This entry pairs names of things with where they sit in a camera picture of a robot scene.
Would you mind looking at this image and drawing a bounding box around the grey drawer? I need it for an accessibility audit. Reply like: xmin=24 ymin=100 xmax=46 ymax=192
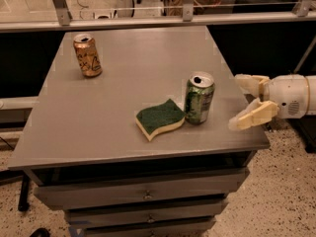
xmin=65 ymin=198 xmax=227 ymax=228
xmin=35 ymin=167 xmax=249 ymax=210
xmin=70 ymin=216 xmax=214 ymax=237

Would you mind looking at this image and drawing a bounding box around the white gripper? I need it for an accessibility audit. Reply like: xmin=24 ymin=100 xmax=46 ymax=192
xmin=228 ymin=74 xmax=310 ymax=130

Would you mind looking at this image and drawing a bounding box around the grey drawer cabinet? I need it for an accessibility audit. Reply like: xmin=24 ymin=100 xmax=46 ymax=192
xmin=7 ymin=25 xmax=272 ymax=237

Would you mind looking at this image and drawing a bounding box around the green soda can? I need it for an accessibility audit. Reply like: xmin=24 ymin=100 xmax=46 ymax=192
xmin=185 ymin=71 xmax=215 ymax=124

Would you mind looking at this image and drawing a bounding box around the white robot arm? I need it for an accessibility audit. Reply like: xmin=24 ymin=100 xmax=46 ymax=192
xmin=228 ymin=74 xmax=316 ymax=130

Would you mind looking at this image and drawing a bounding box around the metal railing frame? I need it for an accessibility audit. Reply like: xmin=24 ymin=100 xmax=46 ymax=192
xmin=0 ymin=0 xmax=316 ymax=33

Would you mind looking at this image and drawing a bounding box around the orange soda can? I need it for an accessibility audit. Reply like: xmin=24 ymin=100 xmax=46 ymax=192
xmin=73 ymin=34 xmax=103 ymax=77

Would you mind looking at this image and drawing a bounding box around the middle grey drawer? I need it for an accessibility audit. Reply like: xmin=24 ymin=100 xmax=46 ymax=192
xmin=65 ymin=198 xmax=227 ymax=228

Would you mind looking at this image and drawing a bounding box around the top grey drawer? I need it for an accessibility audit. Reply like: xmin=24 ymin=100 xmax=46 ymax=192
xmin=35 ymin=167 xmax=249 ymax=210

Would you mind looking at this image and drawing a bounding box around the bottom grey drawer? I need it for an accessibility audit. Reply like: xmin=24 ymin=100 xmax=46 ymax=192
xmin=70 ymin=216 xmax=214 ymax=237

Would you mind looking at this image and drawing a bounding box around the green and yellow sponge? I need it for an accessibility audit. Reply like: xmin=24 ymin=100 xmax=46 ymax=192
xmin=135 ymin=99 xmax=185 ymax=141

